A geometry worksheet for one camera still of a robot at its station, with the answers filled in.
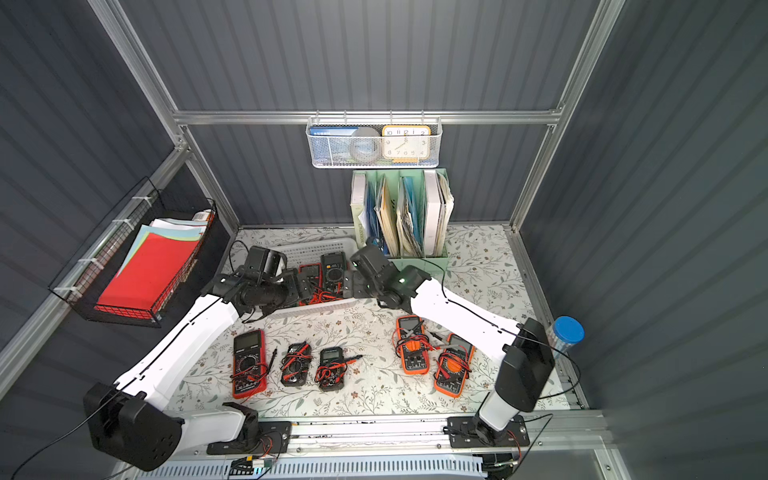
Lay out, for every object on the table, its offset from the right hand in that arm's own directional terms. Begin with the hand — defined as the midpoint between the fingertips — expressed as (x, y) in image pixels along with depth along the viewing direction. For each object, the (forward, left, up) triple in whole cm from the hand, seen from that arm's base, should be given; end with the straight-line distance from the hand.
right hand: (365, 276), depth 78 cm
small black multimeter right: (-17, +9, -18) cm, 27 cm away
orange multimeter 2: (-17, -24, -18) cm, 35 cm away
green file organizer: (+25, -12, 0) cm, 28 cm away
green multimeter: (+15, +13, -14) cm, 24 cm away
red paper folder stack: (+3, +52, +8) cm, 53 cm away
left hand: (-2, +19, -3) cm, 19 cm away
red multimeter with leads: (+14, +20, -18) cm, 30 cm away
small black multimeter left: (-17, +20, -19) cm, 32 cm away
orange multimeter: (-11, -13, -17) cm, 24 cm away
